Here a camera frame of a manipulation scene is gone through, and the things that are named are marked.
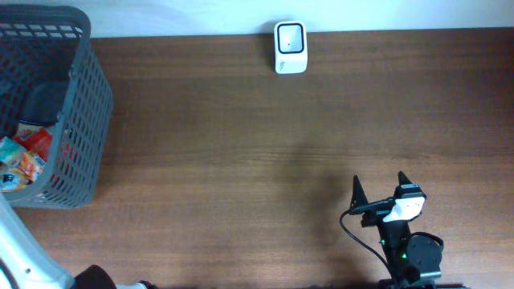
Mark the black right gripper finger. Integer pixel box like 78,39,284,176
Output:
398,171,418,189
350,175,369,210

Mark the cream bee snack bag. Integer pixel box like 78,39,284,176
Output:
1,165,32,193

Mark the orange juice carton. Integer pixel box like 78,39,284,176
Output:
18,151,46,181

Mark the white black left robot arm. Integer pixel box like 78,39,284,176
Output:
1,197,155,289

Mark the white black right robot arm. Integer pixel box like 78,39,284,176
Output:
345,171,444,288

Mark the grey plastic mesh basket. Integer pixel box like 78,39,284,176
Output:
1,4,113,209

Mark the green tissue pack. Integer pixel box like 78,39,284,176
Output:
0,136,27,167

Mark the red snack bag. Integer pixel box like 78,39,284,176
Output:
14,124,55,162

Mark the white barcode scanner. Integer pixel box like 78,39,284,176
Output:
274,21,308,75

